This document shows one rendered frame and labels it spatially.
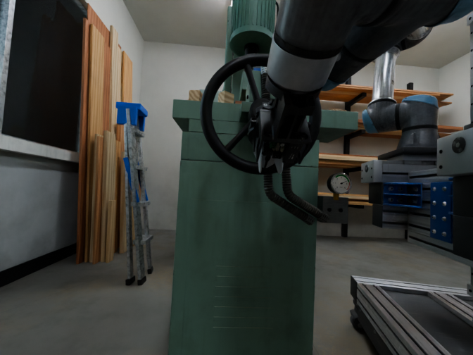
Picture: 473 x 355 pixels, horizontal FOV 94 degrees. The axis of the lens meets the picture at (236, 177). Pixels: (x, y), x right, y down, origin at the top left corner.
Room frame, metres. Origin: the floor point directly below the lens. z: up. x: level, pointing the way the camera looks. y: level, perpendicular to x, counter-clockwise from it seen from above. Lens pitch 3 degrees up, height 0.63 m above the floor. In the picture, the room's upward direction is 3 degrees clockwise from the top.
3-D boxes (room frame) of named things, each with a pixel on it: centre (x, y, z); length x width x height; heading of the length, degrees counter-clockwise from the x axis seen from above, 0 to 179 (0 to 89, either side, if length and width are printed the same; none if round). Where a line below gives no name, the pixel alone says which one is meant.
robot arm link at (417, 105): (0.91, -0.75, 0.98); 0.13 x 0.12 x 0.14; 45
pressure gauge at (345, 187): (0.66, -0.30, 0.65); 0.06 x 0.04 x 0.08; 93
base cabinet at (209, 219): (0.97, -0.03, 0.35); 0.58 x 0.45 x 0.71; 3
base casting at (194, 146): (0.98, -0.03, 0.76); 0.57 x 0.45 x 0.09; 3
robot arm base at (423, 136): (0.90, -0.75, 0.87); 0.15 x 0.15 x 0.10
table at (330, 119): (0.75, -0.09, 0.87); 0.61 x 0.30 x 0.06; 93
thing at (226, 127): (0.79, -0.04, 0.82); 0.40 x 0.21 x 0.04; 93
